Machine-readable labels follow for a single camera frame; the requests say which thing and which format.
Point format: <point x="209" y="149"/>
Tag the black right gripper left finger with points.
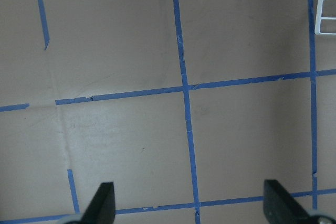
<point x="102" y="206"/>

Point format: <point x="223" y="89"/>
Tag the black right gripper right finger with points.
<point x="280" y="207"/>

